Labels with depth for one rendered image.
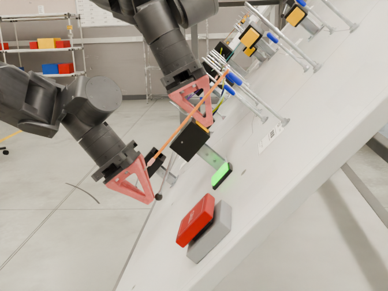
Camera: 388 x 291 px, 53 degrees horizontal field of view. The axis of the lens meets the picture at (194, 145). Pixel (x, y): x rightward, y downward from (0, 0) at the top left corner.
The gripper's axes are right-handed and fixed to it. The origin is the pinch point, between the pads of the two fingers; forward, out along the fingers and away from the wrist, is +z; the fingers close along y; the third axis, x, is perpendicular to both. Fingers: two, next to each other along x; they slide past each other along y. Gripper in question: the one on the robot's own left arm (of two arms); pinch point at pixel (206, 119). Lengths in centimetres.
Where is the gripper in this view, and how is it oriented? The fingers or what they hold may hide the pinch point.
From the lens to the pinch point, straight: 64.0
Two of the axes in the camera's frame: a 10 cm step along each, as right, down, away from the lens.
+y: 0.3, -1.8, 9.8
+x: -8.9, 4.5, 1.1
